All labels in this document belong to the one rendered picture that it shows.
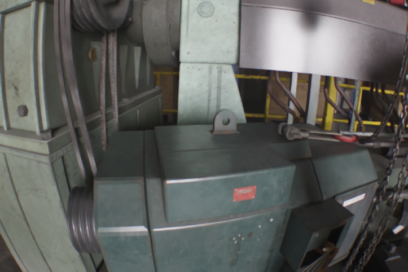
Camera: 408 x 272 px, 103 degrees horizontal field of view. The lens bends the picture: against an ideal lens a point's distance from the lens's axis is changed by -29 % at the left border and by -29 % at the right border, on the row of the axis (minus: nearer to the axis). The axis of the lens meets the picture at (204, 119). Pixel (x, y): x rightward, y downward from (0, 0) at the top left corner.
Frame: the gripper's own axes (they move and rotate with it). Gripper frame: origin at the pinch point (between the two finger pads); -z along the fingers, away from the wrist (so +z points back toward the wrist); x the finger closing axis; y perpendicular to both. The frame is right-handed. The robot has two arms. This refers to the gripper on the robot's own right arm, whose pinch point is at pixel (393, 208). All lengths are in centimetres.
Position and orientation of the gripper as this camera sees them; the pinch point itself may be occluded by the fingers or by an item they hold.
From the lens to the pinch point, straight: 87.7
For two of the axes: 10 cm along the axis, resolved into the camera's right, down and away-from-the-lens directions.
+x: 7.3, -1.5, 6.7
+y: 0.3, -9.7, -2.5
